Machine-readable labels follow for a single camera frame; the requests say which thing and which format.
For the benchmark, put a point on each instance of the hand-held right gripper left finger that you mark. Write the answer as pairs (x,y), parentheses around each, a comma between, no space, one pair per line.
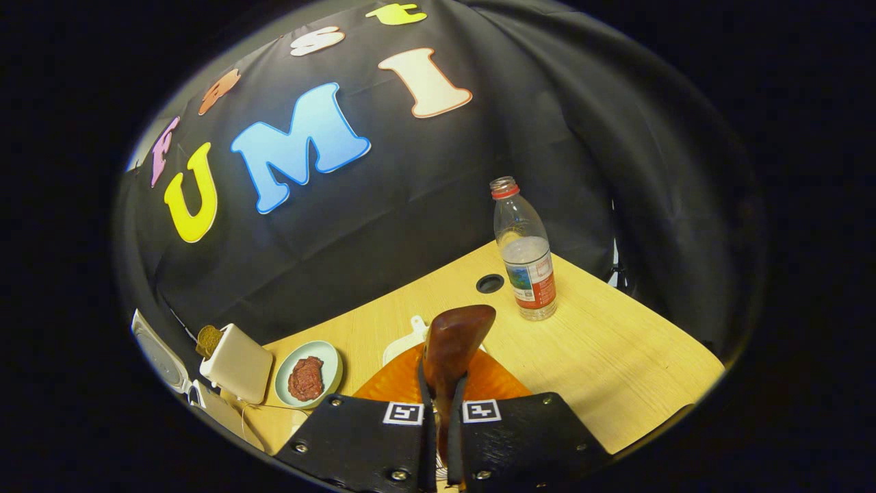
(356,438)

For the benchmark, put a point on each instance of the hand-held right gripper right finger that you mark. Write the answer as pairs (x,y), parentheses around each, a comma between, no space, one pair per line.
(520,438)

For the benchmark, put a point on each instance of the brown wooden spoon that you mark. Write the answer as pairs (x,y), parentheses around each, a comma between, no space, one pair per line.
(455,342)

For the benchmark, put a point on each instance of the white rice cooker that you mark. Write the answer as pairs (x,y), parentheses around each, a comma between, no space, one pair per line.
(161,356)

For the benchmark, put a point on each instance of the brown meat slice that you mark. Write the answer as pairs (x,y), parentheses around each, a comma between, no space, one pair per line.
(298,383)
(315,373)

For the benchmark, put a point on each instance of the pale green plate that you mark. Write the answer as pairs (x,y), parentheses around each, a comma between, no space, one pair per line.
(332,356)

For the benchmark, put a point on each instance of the white divided dish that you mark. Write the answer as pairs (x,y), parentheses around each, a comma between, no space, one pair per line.
(409,339)

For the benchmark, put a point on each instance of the white toaster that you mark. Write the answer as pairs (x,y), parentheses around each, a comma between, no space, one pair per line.
(239,366)

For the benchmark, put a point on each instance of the brown toast slice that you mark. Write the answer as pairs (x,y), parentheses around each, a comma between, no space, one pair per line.
(209,340)

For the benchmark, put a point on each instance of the clear plastic water bottle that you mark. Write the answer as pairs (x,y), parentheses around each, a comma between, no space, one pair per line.
(527,260)

